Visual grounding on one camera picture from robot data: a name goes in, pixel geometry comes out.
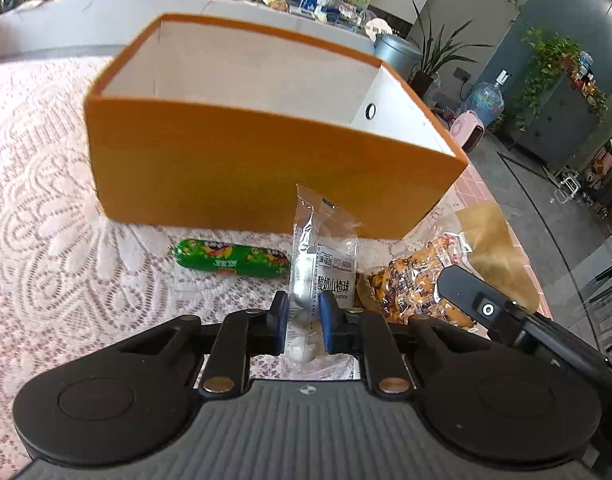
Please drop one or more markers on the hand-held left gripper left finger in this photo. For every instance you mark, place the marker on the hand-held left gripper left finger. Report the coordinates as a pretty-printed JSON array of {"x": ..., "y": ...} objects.
[{"x": 282, "y": 325}]

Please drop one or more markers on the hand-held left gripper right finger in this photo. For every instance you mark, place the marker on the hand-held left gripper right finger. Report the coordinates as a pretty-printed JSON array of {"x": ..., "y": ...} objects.
[{"x": 328, "y": 322}]

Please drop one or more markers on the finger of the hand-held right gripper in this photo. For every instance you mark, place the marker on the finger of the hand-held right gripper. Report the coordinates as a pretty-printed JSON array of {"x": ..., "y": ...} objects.
[{"x": 478, "y": 305}]

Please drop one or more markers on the orange crispy snack packet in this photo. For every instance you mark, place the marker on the orange crispy snack packet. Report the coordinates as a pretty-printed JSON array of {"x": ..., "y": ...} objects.
[{"x": 406, "y": 280}]

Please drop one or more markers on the clear packet of white balls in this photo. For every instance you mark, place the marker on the clear packet of white balls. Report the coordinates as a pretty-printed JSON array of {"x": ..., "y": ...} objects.
[{"x": 318, "y": 240}]

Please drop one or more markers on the orange cardboard box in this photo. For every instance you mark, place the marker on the orange cardboard box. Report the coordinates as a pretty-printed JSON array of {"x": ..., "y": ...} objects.
[{"x": 236, "y": 160}]

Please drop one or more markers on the green sausage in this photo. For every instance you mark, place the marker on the green sausage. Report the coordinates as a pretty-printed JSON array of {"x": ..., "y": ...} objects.
[{"x": 226, "y": 256}]

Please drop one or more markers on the pink space heater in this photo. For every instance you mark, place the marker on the pink space heater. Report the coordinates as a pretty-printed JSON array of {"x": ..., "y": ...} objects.
[{"x": 466, "y": 130}]

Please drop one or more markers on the blue-grey cabinet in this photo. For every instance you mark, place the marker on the blue-grey cabinet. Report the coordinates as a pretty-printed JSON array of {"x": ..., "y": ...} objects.
[{"x": 551, "y": 125}]

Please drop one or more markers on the blue water bottle with pump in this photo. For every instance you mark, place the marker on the blue water bottle with pump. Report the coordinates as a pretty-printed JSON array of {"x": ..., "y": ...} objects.
[{"x": 486, "y": 102}]

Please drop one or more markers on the potted snake plant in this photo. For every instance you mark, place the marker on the potted snake plant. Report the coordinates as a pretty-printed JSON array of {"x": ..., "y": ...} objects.
[{"x": 426, "y": 82}]

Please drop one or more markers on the trailing pothos plant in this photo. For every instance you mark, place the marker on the trailing pothos plant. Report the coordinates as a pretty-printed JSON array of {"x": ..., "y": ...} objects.
[{"x": 546, "y": 60}]

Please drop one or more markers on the white lace tablecloth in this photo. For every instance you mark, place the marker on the white lace tablecloth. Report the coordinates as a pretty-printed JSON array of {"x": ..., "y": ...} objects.
[{"x": 46, "y": 210}]

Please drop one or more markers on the grey pedal trash can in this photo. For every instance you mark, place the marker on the grey pedal trash can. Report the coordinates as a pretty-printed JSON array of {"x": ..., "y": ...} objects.
[{"x": 393, "y": 52}]

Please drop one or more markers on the white television stand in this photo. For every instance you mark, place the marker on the white television stand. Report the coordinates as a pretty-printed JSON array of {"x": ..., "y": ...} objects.
[{"x": 86, "y": 15}]

